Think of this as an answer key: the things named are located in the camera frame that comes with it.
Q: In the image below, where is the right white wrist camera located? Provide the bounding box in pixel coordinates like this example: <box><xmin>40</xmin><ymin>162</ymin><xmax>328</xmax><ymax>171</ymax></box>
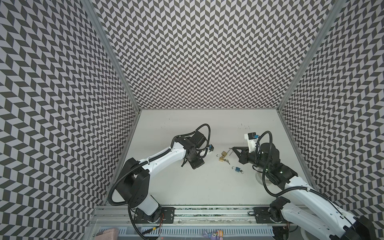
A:
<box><xmin>244</xmin><ymin>132</ymin><xmax>259</xmax><ymax>153</ymax></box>

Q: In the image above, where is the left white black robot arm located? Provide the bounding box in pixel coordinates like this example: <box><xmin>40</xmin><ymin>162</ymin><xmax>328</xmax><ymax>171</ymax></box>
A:
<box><xmin>107</xmin><ymin>124</ymin><xmax>214</xmax><ymax>240</ymax></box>

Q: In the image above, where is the brass padlock with keys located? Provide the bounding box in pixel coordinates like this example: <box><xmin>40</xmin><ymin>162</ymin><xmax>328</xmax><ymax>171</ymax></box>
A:
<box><xmin>217</xmin><ymin>148</ymin><xmax>233</xmax><ymax>165</ymax></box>

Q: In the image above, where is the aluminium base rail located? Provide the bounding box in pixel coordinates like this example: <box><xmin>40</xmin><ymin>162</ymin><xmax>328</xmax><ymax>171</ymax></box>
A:
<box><xmin>89</xmin><ymin>203</ymin><xmax>343</xmax><ymax>226</ymax></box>

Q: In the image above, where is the pink box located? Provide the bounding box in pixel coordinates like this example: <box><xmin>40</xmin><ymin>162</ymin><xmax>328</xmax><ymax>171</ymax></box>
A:
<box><xmin>94</xmin><ymin>228</ymin><xmax>119</xmax><ymax>240</ymax></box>

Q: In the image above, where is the purple toy figure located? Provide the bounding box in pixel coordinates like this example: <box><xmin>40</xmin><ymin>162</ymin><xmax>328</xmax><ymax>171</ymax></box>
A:
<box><xmin>203</xmin><ymin>230</ymin><xmax>224</xmax><ymax>240</ymax></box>

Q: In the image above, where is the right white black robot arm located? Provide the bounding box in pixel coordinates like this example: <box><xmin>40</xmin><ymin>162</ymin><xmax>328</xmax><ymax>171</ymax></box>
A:
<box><xmin>232</xmin><ymin>131</ymin><xmax>377</xmax><ymax>240</ymax></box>

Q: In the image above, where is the white slotted cable duct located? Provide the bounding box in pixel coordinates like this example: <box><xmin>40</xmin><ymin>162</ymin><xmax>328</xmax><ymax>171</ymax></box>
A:
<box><xmin>98</xmin><ymin>225</ymin><xmax>275</xmax><ymax>237</ymax></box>

